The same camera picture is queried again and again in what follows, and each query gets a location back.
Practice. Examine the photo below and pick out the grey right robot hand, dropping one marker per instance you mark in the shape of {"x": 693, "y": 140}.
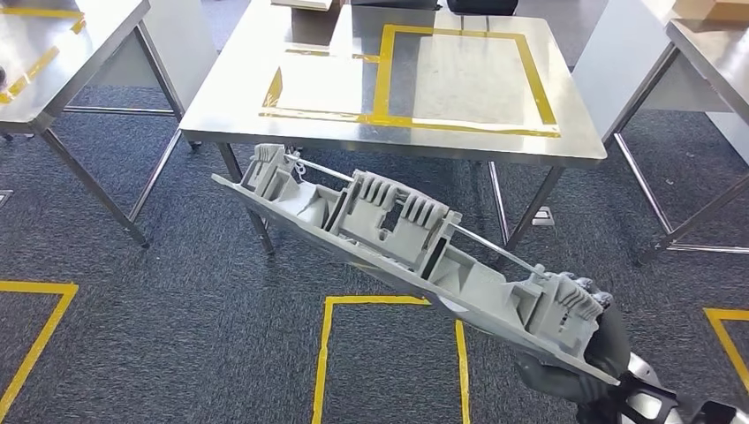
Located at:
{"x": 611, "y": 351}

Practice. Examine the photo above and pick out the grey plastic wheel hubcap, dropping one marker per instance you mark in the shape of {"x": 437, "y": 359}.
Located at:
{"x": 380, "y": 228}

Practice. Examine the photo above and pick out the steel workbench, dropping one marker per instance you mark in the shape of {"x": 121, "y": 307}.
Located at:
{"x": 327, "y": 88}
{"x": 88, "y": 41}
{"x": 714, "y": 52}

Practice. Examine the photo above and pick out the yellow floor tape square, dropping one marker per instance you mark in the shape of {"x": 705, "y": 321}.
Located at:
{"x": 725, "y": 342}

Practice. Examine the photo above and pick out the steel floor socket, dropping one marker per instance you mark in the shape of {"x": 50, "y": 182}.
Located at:
{"x": 544, "y": 216}
{"x": 4, "y": 196}

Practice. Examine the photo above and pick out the white cabinet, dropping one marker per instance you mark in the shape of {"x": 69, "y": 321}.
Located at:
{"x": 614, "y": 52}
{"x": 181, "y": 41}

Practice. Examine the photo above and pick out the brown cardboard box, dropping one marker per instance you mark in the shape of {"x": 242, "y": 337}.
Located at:
{"x": 714, "y": 9}

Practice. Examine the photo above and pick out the yellow tape rectangle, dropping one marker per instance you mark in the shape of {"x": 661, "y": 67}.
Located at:
{"x": 383, "y": 70}

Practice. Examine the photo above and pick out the yellow tape strip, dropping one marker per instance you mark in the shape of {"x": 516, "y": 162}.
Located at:
{"x": 272, "y": 88}
{"x": 35, "y": 67}
{"x": 78, "y": 26}
{"x": 41, "y": 12}

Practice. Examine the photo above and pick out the open cardboard box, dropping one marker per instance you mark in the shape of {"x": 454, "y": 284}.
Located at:
{"x": 304, "y": 4}

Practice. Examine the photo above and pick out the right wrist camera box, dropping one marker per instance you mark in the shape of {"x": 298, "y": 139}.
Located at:
{"x": 649, "y": 404}

